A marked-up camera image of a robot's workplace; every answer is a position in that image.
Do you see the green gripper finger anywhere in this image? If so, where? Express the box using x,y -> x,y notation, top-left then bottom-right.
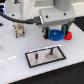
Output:
61,24 -> 69,34

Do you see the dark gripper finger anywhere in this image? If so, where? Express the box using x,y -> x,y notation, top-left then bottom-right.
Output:
42,28 -> 50,39

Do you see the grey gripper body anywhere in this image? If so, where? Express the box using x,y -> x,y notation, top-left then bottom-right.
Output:
40,7 -> 75,28

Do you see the red gear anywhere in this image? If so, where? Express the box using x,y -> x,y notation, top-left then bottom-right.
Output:
64,31 -> 72,40

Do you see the blue gear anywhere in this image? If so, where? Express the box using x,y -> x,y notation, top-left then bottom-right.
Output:
49,30 -> 64,41

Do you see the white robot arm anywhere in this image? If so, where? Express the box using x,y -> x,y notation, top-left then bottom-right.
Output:
20,0 -> 75,38

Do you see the beige electrical connector block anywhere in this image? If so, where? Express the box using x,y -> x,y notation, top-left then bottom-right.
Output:
14,23 -> 25,37

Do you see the black cable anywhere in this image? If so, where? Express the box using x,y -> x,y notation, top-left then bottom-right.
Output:
0,12 -> 42,25

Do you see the black peg base plate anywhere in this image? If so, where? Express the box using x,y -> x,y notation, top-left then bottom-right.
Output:
25,46 -> 65,68

